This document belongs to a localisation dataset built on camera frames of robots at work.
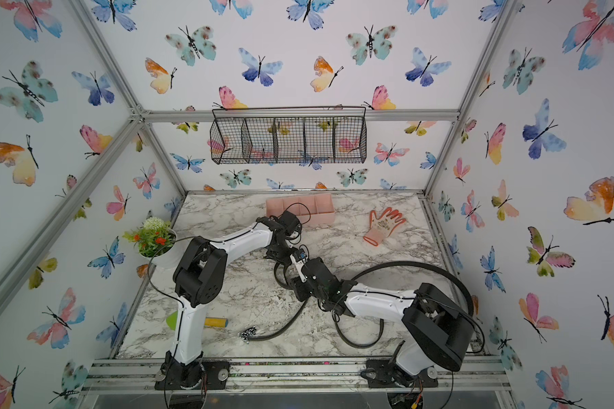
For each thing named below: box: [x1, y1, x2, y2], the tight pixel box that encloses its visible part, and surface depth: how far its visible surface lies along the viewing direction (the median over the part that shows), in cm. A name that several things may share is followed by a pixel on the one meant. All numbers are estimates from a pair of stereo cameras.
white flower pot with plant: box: [121, 216, 180, 269], surface depth 90 cm
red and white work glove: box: [363, 207, 407, 247], surface depth 110 cm
